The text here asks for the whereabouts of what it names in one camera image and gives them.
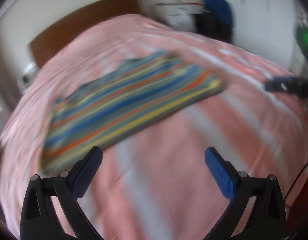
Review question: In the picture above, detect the striped knit sweater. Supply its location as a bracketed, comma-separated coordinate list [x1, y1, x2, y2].
[40, 50, 223, 176]

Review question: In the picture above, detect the white wardrobe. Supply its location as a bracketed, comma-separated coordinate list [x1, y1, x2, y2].
[226, 0, 298, 69]

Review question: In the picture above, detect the blue garment on chair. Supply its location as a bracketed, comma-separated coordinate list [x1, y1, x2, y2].
[203, 0, 234, 27]

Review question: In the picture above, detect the pink striped bed cover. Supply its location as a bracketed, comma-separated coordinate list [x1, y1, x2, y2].
[0, 15, 308, 239]

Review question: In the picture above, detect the white plastic bag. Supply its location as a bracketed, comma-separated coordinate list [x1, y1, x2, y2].
[168, 13, 195, 31]

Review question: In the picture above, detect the white desk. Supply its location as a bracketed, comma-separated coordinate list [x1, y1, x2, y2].
[152, 1, 203, 18]

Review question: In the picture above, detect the white round fan heater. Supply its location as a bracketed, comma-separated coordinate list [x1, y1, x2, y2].
[17, 62, 39, 95]

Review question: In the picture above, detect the brown wooden headboard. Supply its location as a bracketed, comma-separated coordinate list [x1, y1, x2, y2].
[29, 0, 146, 68]

